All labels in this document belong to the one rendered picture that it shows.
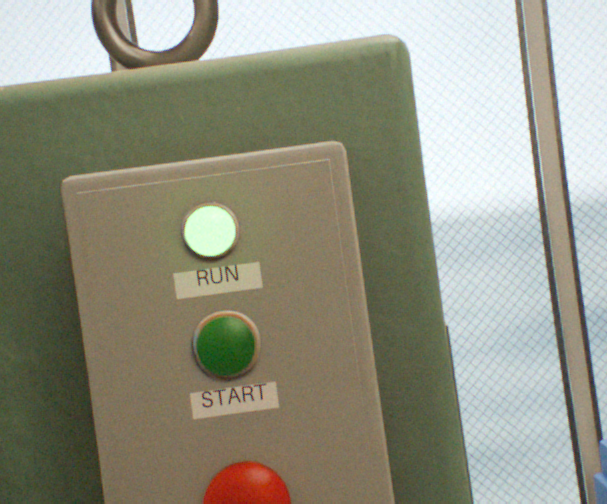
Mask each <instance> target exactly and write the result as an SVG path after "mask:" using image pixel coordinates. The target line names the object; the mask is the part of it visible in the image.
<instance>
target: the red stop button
mask: <svg viewBox="0 0 607 504"><path fill-rule="evenodd" d="M203 504H291V499H290V495H289V491H288V488H287V486H286V484H285V482H284V481H283V479H282V478H281V477H280V475H279V474H278V473H277V472H276V471H275V470H273V469H272V468H270V467H269V466H266V465H263V464H261V463H257V462H250V461H246V462H238V463H234V464H231V465H228V466H226V467H225V468H223V469H221V471H220V472H219V473H218V474H217V475H216V476H215V477H214V478H213V479H212V481H211V483H210V484H208V487H207V490H206V492H205V494H204V498H203Z"/></svg>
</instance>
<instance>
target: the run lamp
mask: <svg viewBox="0 0 607 504"><path fill-rule="evenodd" d="M181 234H182V238H183V241H184V243H185V245H186V248H187V249H188V250H189V251H190V252H191V253H192V254H193V255H196V256H197V257H199V258H202V259H206V260H216V259H220V258H222V257H224V256H226V255H227V254H229V253H230V252H231V251H232V250H233V249H234V247H235V245H236V243H237V240H238V238H239V224H238V220H237V218H236V216H235V215H234V213H233V212H232V211H231V210H230V209H229V208H228V207H226V206H224V205H222V204H220V203H215V202H206V203H202V204H200V205H197V206H195V207H193V208H192V209H191V210H190V211H189V212H188V213H187V214H186V216H185V217H184V220H183V222H182V228H181Z"/></svg>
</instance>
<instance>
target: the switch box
mask: <svg viewBox="0 0 607 504"><path fill-rule="evenodd" d="M61 194H62V200H63V207H64V215H65V222H66V229H67V235H69V242H70V250H71V257H72V264H73V270H74V277H75V285H76V292H77V298H78V305H79V313H80V320H81V327H82V333H83V340H84V348H85V355H86V361H87V368H88V376H89V383H90V390H91V397H92V403H91V404H93V406H92V411H93V419H94V426H95V432H96V440H97V447H98V454H99V461H100V468H101V475H102V483H103V490H104V497H105V504H203V498H204V494H205V492H206V490H207V487H208V484H210V483H211V481H212V479H213V478H214V477H215V476H216V475H217V474H218V473H219V472H220V471H221V469H223V468H225V467H226V466H228V465H231V464H234V463H238V462H246V461H250V462H257V463H261V464H263V465H266V466H269V467H270V468H272V469H273V470H275V471H276V472H277V473H278V474H279V475H280V477H281V478H282V479H283V481H284V482H285V484H286V486H287V488H288V491H289V495H290V499H291V504H395V500H394V493H393V484H392V483H391V477H390V470H389V461H388V454H387V445H386V438H385V431H384V422H383V415H382V407H381V402H380V399H379V392H378V384H377V376H376V369H375V361H374V354H373V346H372V338H371V331H370V323H369V316H368V309H367V300H366V293H365V285H364V278H363V271H362V263H361V256H360V249H359V240H358V233H357V225H356V218H354V211H353V203H352V196H351V188H350V180H349V173H348V165H347V158H346V151H345V149H344V148H343V146H342V144H341V142H337V141H326V143H318V144H311V145H304V146H296V147H289V148H281V149H274V150H267V151H260V152H253V153H244V154H237V155H230V156H223V157H216V158H208V159H200V160H193V161H186V162H179V163H171V164H163V165H156V166H149V167H142V168H133V169H127V168H126V170H123V169H119V170H111V171H104V172H96V173H88V174H81V175H74V176H69V177H67V178H66V179H64V180H63V183H62V187H61ZM206 202H215V203H220V204H222V205H224V206H226V207H228V208H229V209H230V210H231V211H232V212H233V213H234V215H235V216H236V218H237V220H238V224H239V238H238V240H237V243H236V245H235V247H234V249H233V250H232V251H231V252H230V253H229V254H227V255H226V256H224V257H222V258H220V259H216V260H206V259H202V258H199V257H197V256H196V255H193V254H192V253H191V252H190V251H189V250H188V249H187V248H186V245H185V243H184V241H183V238H182V234H181V228H182V222H183V220H184V217H185V216H186V214H187V213H188V212H189V211H190V210H191V209H192V208H193V207H195V206H197V205H200V204H202V203H206ZM256 262H259V264H260V271H261V278H262V285H263V287H261V288H254V289H246V290H238V291H230V292H223V293H216V294H208V295H201V297H192V298H185V299H177V295H176V288H175V281H174V274H173V273H180V272H188V271H196V270H204V269H211V268H218V267H226V266H233V265H242V264H249V263H256ZM226 310H229V311H235V312H238V313H241V314H243V315H245V316H247V317H249V318H250V319H251V320H252V321H253V322H254V324H255V325H256V326H257V328H258V330H259V332H260V336H261V342H262V347H261V354H260V357H259V359H258V361H257V363H256V365H255V366H254V367H253V368H252V370H250V371H248V372H247V373H246V374H244V375H242V376H240V377H238V378H234V380H219V379H216V378H213V377H210V376H208V375H207V373H205V372H204V371H203V370H202V369H201V368H200V367H199V366H198V364H197V363H196V361H195V359H194V357H193V352H192V338H193V334H194V331H195V329H196V327H197V326H198V324H199V323H200V322H202V321H203V320H204V319H205V318H206V317H208V316H209V315H211V314H213V313H215V312H219V311H226ZM273 381H276V389H277V396H278V403H279V407H276V408H268V409H260V411H252V412H244V413H236V414H229V415H220V416H212V417H205V418H197V419H194V417H193V410H192V403H191V395H190V393H195V392H202V391H210V390H218V389H226V388H234V387H241V386H249V385H257V384H265V382H273Z"/></svg>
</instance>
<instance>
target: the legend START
mask: <svg viewBox="0 0 607 504"><path fill-rule="evenodd" d="M190 395H191V403H192V410H193V417H194V419H197V418H205V417H212V416H220V415H229V414H236V413H244V412H252V411H260V409H268V408H276V407H279V403H278V396H277V389H276V381H273V382H265V384H257V385H249V386H241V387H234V388H226V389H218V390H210V391H202V392H195V393H190Z"/></svg>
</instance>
